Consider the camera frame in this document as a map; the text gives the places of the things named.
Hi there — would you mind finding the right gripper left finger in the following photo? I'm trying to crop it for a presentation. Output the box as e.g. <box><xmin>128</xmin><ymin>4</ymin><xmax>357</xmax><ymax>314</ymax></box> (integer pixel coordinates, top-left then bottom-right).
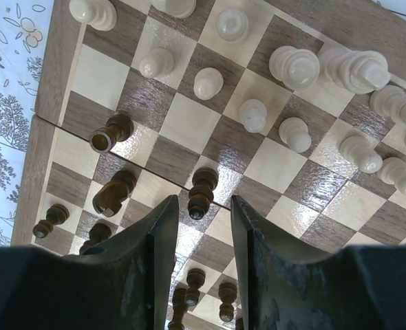
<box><xmin>0</xmin><ymin>195</ymin><xmax>179</xmax><ymax>329</ymax></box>

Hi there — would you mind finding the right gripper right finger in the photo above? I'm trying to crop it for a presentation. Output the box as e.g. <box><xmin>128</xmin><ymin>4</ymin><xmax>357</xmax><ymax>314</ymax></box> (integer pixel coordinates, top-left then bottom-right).
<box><xmin>231</xmin><ymin>195</ymin><xmax>406</xmax><ymax>329</ymax></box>

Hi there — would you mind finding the wooden chess board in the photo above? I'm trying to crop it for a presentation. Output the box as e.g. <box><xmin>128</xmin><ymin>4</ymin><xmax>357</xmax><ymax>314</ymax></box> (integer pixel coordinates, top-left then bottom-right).
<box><xmin>10</xmin><ymin>0</ymin><xmax>406</xmax><ymax>330</ymax></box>

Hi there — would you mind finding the dark pawn chess piece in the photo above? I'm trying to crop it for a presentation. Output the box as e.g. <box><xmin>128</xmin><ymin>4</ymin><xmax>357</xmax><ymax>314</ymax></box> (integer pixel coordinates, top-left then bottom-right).
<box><xmin>32</xmin><ymin>204</ymin><xmax>70</xmax><ymax>239</ymax></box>

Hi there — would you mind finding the dark bishop chess piece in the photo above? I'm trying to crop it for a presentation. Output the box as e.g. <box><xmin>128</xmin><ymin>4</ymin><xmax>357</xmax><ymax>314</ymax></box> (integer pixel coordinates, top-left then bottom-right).
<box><xmin>187</xmin><ymin>167</ymin><xmax>218</xmax><ymax>220</ymax></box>

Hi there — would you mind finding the dark rook chess piece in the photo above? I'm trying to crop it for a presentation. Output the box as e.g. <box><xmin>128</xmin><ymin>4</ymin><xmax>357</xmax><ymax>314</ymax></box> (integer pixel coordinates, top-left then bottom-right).
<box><xmin>89</xmin><ymin>112</ymin><xmax>134</xmax><ymax>153</ymax></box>

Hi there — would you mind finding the light rook chess piece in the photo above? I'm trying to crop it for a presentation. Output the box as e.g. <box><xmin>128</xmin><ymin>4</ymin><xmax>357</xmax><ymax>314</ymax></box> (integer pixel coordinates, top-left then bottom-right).
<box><xmin>215</xmin><ymin>8</ymin><xmax>249</xmax><ymax>43</ymax></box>

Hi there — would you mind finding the floral table mat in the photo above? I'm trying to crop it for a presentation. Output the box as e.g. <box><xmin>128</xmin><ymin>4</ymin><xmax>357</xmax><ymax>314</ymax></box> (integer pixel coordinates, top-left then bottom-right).
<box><xmin>0</xmin><ymin>0</ymin><xmax>406</xmax><ymax>248</ymax></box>

